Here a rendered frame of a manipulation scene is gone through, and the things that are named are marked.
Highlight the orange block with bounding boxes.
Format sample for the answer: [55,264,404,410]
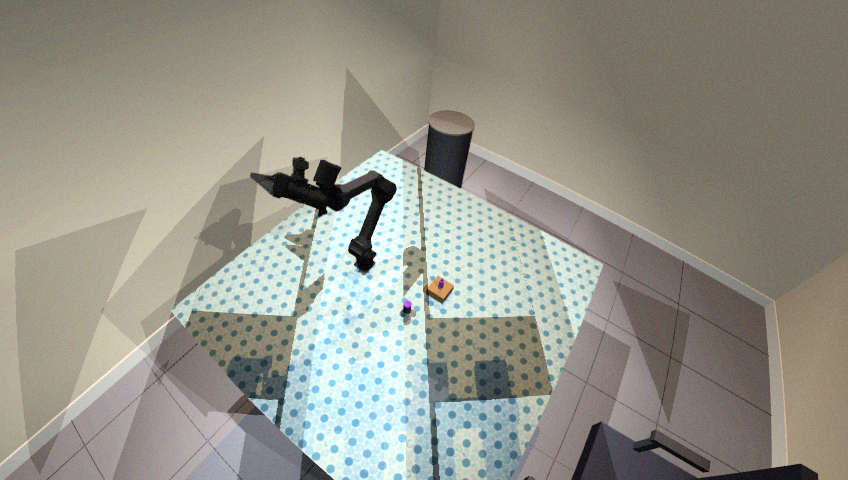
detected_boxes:
[426,276,454,304]

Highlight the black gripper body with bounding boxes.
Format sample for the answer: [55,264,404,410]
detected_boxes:
[273,172,311,204]

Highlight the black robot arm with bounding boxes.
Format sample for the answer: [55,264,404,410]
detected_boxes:
[291,156,397,273]

